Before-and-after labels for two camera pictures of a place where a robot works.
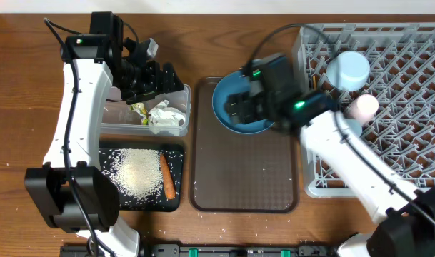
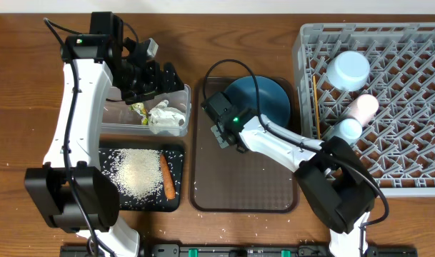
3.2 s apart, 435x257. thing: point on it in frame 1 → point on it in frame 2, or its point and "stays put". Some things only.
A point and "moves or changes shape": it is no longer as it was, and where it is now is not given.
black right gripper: x=238 y=104 → x=219 y=127
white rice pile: x=138 y=171 stays put
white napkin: x=164 y=118 stays put
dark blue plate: x=235 y=83 moves or changes shape
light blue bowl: x=348 y=71 stays put
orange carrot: x=168 y=178 stays put
